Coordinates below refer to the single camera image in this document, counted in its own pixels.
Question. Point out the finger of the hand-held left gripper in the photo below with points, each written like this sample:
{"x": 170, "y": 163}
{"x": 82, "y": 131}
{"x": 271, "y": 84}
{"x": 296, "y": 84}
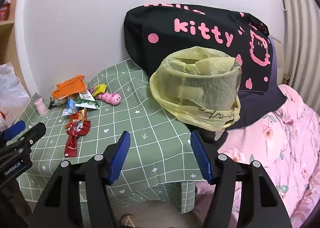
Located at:
{"x": 15, "y": 128}
{"x": 35, "y": 131}

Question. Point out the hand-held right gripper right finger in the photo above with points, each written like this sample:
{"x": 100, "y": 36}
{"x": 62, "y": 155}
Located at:
{"x": 201, "y": 158}

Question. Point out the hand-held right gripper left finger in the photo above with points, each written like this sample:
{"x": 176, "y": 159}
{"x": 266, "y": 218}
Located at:
{"x": 120, "y": 158}

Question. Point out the dark wrapper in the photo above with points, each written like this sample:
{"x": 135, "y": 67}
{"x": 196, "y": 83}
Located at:
{"x": 53, "y": 103}

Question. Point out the blue white wrapper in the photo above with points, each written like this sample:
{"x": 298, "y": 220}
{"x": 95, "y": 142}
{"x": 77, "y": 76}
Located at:
{"x": 70, "y": 108}

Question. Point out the orange red foil wrapper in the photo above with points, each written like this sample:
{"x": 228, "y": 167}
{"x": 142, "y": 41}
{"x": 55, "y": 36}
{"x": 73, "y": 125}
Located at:
{"x": 78, "y": 115}

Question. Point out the white green drink carton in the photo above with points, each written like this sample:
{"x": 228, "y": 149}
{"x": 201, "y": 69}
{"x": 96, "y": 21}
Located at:
{"x": 87, "y": 103}

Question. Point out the bin with yellow bag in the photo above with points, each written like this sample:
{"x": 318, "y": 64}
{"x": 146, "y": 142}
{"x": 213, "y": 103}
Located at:
{"x": 200, "y": 93}

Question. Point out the yellow candy wrapper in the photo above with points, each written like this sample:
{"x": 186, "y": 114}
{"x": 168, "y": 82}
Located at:
{"x": 100, "y": 89}

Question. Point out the small pink cup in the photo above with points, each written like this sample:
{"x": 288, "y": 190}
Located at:
{"x": 41, "y": 106}

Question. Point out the white plastic bag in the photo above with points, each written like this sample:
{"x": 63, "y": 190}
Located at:
{"x": 12, "y": 87}

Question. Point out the green checked tablecloth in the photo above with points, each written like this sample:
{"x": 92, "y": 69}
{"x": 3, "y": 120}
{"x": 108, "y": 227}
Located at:
{"x": 140, "y": 123}

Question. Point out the pink caterpillar toy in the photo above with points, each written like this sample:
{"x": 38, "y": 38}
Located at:
{"x": 112, "y": 98}

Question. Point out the brown slipper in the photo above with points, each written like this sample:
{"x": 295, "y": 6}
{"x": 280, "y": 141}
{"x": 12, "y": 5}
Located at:
{"x": 127, "y": 221}

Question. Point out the dark purple pillow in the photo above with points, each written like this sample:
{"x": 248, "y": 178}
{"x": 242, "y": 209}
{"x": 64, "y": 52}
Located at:
{"x": 260, "y": 108}

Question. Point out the pink floral blanket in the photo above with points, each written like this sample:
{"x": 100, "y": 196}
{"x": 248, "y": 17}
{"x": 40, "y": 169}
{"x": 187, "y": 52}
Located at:
{"x": 287, "y": 143}

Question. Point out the wooden shelf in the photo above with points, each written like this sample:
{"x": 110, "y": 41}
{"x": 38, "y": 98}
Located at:
{"x": 6, "y": 30}

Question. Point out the red basket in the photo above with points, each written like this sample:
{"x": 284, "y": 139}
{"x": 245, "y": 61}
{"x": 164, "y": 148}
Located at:
{"x": 3, "y": 14}

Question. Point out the black pillow pink print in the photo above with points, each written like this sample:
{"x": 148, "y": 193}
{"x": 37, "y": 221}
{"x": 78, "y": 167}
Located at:
{"x": 162, "y": 25}

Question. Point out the white ribbed radiator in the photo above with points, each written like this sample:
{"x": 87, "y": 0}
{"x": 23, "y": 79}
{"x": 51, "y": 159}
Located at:
{"x": 300, "y": 30}

